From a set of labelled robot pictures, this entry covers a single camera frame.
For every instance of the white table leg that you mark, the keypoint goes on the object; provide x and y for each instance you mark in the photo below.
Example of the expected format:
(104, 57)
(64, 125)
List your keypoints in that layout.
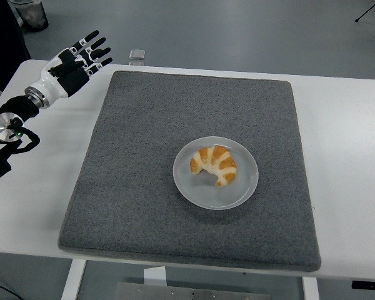
(311, 289)
(73, 281)

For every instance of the small square floor socket cover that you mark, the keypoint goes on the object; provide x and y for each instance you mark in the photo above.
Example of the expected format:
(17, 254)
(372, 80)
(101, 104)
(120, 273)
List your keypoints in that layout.
(137, 63)
(137, 54)

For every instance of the white round plate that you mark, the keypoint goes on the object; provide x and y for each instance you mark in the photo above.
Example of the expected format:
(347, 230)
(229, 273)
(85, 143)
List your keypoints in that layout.
(187, 187)

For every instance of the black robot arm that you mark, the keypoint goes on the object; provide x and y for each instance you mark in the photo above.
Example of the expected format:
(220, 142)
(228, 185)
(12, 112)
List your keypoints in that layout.
(18, 104)

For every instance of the grey felt mat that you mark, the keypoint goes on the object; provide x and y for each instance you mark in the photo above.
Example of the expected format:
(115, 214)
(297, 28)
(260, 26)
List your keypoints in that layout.
(143, 109)

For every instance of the dark mesh waste bin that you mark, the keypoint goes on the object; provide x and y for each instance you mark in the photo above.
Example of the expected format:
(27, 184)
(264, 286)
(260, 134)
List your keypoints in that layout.
(34, 15)

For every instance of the golden croissant bread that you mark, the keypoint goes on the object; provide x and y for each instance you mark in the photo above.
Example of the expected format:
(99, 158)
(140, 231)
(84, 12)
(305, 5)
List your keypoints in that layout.
(218, 159)

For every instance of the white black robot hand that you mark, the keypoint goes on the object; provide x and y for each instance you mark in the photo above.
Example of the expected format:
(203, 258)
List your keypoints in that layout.
(51, 84)

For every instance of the black control box under table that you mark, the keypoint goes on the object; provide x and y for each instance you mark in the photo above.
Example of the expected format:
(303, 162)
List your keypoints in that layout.
(368, 284)

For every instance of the black robot upper body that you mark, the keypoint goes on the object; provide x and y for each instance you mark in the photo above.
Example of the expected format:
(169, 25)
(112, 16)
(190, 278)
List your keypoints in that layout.
(3, 47)

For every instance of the black tripod leg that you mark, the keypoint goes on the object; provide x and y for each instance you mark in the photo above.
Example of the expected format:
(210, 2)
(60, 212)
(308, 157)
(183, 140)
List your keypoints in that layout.
(357, 19)

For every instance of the white bracket under table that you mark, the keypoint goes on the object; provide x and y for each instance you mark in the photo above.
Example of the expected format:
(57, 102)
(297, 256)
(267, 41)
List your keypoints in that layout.
(154, 276)

